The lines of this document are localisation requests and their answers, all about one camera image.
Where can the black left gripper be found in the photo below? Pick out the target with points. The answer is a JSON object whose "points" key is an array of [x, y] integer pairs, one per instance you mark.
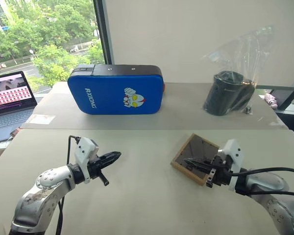
{"points": [[95, 167]]}

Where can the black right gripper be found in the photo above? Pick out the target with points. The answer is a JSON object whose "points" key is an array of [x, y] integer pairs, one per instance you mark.
{"points": [[220, 175]]}

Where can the wooden framed dark tile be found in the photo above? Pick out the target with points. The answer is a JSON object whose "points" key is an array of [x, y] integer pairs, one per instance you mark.
{"points": [[196, 150]]}

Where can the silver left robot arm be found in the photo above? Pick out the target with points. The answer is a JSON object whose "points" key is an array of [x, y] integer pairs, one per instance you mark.
{"points": [[42, 195]]}

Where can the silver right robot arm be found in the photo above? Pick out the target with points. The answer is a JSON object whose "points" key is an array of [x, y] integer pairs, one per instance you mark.
{"points": [[274, 193]]}

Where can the open grey laptop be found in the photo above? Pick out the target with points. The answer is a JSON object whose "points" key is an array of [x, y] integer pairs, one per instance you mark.
{"points": [[7, 105]]}

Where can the blue boxing pad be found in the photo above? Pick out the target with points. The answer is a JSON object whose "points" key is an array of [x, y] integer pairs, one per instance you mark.
{"points": [[115, 93]]}

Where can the small metal clip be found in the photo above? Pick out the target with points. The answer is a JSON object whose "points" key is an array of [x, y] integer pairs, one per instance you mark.
{"points": [[247, 110]]}

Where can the black cylindrical container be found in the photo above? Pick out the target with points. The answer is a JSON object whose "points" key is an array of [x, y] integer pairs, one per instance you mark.
{"points": [[225, 95]]}

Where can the pink soft item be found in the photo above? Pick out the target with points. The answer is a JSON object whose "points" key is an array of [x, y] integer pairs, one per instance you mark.
{"points": [[270, 100]]}

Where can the black item in plastic bag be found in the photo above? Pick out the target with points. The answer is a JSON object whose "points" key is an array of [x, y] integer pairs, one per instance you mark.
{"points": [[250, 51]]}

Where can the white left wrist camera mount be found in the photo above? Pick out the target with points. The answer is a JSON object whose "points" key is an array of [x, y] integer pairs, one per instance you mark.
{"points": [[84, 149]]}

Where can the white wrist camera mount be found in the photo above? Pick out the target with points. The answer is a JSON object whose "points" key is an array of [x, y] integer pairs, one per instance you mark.
{"points": [[84, 149], [232, 153]]}

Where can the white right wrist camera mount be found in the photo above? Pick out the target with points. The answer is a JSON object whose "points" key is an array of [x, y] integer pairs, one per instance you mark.
{"points": [[232, 153]]}

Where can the black window frame post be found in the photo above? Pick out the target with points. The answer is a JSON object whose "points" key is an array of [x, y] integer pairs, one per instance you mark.
{"points": [[103, 31]]}

